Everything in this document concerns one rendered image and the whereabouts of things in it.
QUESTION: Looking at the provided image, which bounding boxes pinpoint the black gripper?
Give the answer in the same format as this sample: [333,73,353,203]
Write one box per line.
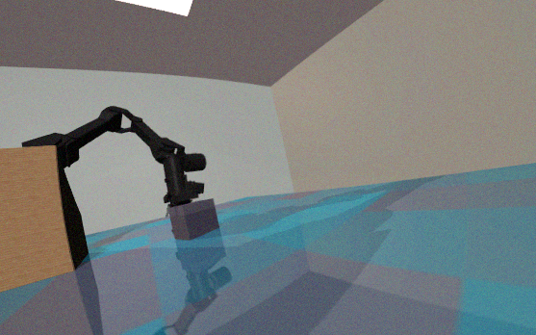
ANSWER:
[164,172,199,208]

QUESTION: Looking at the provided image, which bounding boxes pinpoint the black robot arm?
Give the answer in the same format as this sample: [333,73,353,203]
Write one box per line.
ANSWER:
[21,106,207,174]

